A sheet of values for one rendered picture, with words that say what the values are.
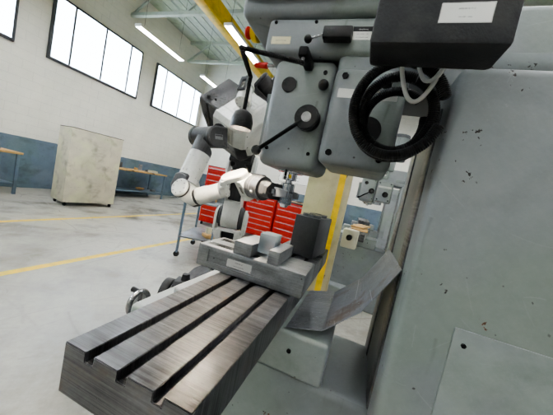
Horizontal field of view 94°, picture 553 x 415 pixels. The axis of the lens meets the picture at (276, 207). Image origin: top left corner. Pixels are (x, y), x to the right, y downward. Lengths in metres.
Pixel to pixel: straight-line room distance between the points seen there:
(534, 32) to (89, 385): 1.07
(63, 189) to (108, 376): 6.32
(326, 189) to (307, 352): 1.98
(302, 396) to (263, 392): 0.11
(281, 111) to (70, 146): 6.05
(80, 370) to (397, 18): 0.72
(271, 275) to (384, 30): 0.61
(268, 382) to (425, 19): 0.88
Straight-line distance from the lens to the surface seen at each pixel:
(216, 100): 1.35
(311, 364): 0.78
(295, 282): 0.74
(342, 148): 0.72
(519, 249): 0.66
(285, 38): 0.88
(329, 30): 0.81
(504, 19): 0.56
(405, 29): 0.54
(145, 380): 0.45
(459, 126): 0.64
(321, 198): 2.58
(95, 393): 0.51
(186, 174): 1.13
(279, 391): 0.87
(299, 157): 0.76
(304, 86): 0.82
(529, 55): 0.86
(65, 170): 6.72
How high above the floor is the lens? 1.25
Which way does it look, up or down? 4 degrees down
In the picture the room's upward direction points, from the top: 12 degrees clockwise
